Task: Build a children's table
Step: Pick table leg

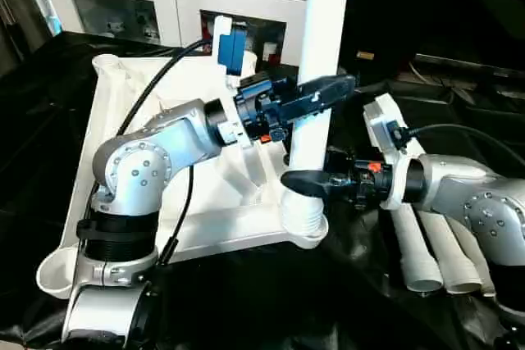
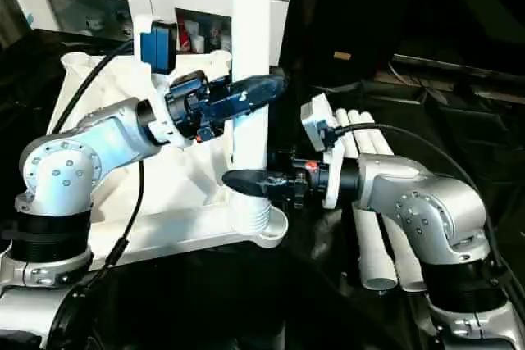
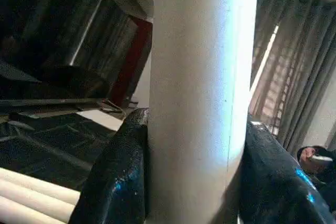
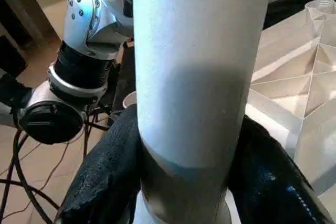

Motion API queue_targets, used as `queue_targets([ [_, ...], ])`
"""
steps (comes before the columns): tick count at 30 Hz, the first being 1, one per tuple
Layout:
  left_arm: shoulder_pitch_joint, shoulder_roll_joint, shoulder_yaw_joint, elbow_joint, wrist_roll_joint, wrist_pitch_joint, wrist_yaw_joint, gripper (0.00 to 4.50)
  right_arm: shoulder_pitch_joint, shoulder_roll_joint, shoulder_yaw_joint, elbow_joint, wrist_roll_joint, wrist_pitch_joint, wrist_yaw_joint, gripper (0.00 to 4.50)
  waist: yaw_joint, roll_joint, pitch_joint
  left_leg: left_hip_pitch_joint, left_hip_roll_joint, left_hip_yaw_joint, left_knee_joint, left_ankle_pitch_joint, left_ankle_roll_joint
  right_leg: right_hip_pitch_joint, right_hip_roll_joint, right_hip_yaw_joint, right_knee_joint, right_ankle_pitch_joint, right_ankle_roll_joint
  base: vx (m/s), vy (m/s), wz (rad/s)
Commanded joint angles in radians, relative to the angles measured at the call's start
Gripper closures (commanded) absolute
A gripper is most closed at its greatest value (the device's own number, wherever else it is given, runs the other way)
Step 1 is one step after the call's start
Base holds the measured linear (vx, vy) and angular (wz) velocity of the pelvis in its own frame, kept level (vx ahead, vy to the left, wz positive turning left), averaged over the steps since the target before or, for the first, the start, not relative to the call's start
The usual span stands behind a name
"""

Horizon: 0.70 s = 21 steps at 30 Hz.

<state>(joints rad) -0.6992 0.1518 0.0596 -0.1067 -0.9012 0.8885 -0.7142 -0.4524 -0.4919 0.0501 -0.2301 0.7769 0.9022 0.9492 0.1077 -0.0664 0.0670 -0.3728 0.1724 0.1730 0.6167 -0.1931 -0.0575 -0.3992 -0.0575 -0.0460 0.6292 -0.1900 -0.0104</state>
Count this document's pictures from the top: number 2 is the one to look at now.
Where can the white plastic table leg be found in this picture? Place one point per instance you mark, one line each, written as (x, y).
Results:
(404, 255)
(250, 18)
(375, 251)
(379, 141)

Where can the white plastic table top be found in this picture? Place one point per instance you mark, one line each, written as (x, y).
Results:
(172, 210)

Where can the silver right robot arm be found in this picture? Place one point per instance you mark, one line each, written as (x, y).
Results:
(430, 202)

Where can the red white bottle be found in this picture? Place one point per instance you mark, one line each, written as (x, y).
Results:
(185, 36)

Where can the black case with label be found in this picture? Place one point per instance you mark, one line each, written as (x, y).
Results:
(328, 5)

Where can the black plastic mat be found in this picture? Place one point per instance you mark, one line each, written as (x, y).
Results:
(451, 141)

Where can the black television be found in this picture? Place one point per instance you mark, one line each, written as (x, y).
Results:
(451, 64)

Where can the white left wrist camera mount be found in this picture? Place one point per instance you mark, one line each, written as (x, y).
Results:
(158, 48)

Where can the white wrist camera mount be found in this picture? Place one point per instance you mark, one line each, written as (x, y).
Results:
(316, 114)
(158, 48)

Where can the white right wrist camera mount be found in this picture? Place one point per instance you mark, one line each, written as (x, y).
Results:
(316, 114)

